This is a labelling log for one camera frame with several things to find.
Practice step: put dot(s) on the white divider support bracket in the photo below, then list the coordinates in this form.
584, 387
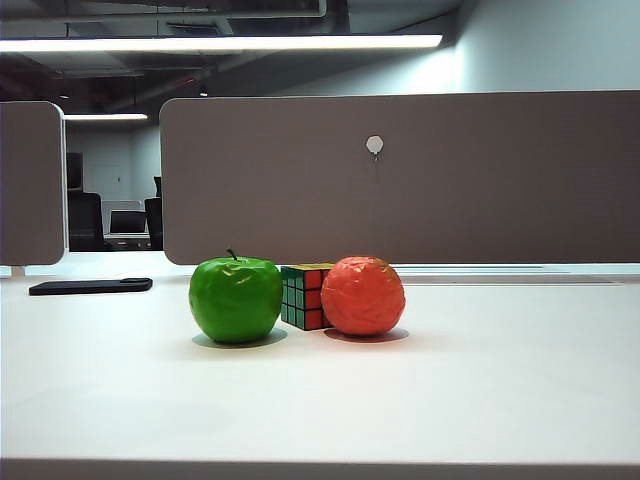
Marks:
18, 271

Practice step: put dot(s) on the white hexagonal wall hook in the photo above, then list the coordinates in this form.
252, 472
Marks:
374, 143

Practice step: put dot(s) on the short ceiling light strip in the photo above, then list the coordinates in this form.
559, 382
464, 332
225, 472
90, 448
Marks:
105, 116

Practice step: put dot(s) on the background computer monitor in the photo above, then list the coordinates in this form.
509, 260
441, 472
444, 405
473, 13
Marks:
127, 222

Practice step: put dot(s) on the long ceiling light strip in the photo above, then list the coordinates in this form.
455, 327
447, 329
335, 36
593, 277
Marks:
225, 42

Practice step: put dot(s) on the orange fruit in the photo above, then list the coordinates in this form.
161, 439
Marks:
362, 297

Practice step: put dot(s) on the Rubik's cube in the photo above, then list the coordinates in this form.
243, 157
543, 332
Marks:
304, 300

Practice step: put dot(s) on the green apple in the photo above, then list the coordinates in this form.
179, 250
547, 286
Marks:
235, 300

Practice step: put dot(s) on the black smartphone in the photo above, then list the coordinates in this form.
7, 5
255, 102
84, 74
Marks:
87, 287

